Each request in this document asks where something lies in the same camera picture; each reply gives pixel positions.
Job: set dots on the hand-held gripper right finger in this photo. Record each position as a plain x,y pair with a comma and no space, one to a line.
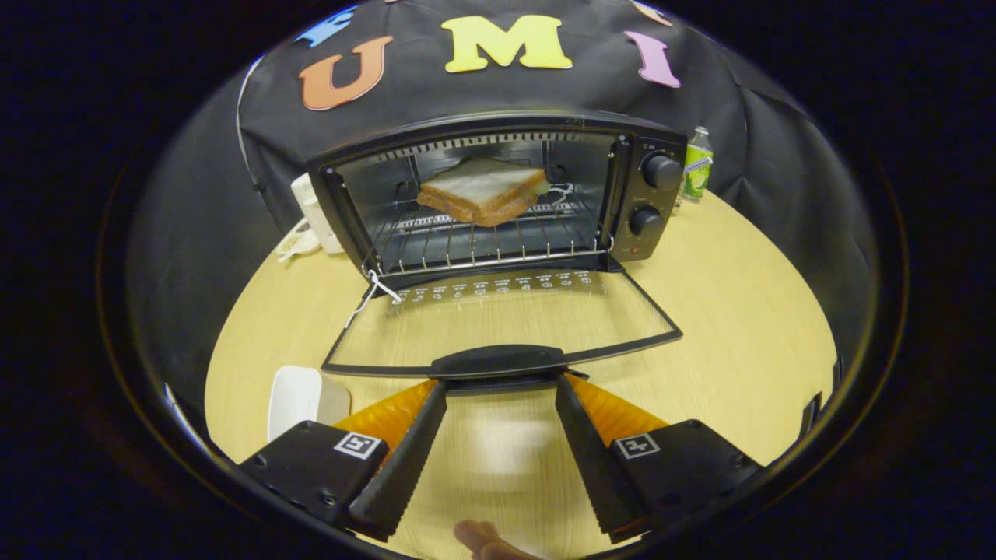
591,467

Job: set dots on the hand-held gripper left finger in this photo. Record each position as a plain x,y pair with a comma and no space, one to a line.
408,459

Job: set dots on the black toaster oven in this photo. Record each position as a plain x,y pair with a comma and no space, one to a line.
657,198

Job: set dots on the toasted sandwich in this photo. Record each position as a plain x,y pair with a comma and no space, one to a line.
482,187

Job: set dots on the white pop-up toaster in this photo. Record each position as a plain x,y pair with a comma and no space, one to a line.
311,214

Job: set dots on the white square plate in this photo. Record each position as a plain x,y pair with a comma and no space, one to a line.
299,400

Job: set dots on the white divided snack dish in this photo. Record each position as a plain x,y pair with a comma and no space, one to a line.
299,241

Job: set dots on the green drink bottle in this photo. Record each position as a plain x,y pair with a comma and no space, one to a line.
696,175

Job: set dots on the black backdrop cloth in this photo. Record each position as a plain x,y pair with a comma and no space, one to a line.
436,97

